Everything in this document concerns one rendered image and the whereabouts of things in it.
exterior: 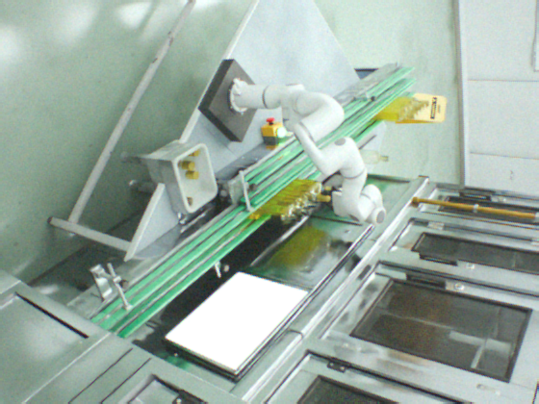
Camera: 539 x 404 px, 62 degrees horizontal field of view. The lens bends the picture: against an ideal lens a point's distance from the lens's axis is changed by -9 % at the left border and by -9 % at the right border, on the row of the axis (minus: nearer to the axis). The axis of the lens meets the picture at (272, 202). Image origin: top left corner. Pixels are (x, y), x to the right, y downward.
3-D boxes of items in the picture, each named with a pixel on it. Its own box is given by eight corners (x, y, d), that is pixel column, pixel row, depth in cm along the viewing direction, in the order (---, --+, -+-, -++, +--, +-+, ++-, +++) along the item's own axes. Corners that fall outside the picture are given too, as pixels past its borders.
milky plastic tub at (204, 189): (173, 212, 186) (189, 215, 180) (157, 159, 175) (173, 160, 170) (203, 190, 197) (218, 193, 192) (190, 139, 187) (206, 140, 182)
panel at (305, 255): (162, 344, 158) (238, 380, 138) (159, 338, 157) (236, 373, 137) (305, 215, 218) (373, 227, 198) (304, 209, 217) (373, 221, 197)
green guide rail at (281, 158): (236, 185, 193) (251, 188, 188) (235, 183, 192) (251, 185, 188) (403, 68, 310) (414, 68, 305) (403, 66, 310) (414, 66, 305)
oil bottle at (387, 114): (369, 119, 279) (414, 122, 262) (367, 111, 276) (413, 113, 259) (372, 116, 282) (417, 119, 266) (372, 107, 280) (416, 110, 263)
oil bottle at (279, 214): (244, 217, 201) (288, 226, 188) (242, 206, 198) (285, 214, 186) (253, 211, 204) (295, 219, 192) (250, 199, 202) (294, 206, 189)
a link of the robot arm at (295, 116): (320, 90, 164) (321, 137, 169) (301, 85, 186) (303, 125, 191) (293, 92, 162) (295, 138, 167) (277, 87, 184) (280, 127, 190)
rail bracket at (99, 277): (91, 297, 156) (132, 316, 143) (73, 256, 148) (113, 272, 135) (102, 289, 159) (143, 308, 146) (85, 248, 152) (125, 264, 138)
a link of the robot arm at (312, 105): (284, 104, 163) (295, 109, 149) (318, 82, 163) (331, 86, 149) (304, 137, 168) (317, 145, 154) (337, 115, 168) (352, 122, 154)
